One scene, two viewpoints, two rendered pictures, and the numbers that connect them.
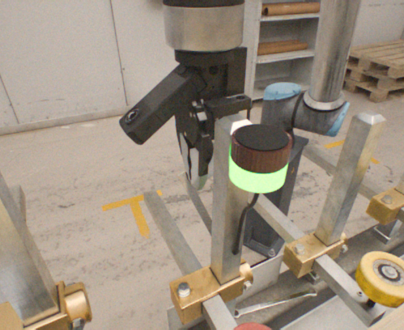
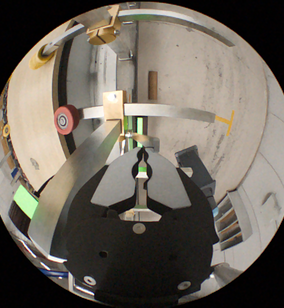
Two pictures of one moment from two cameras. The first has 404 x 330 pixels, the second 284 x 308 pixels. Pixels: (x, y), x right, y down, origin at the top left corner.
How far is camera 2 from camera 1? 38 cm
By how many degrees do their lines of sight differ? 48
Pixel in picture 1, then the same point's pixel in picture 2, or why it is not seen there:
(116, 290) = (199, 93)
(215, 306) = (99, 111)
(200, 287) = (110, 107)
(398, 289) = not seen: hidden behind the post
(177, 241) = (157, 109)
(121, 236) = (219, 108)
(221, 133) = (37, 237)
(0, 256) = not seen: outside the picture
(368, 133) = not seen: hidden behind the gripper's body
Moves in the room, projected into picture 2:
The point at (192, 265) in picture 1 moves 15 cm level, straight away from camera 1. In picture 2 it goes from (131, 110) to (182, 135)
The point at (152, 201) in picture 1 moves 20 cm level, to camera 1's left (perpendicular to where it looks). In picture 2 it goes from (204, 114) to (229, 69)
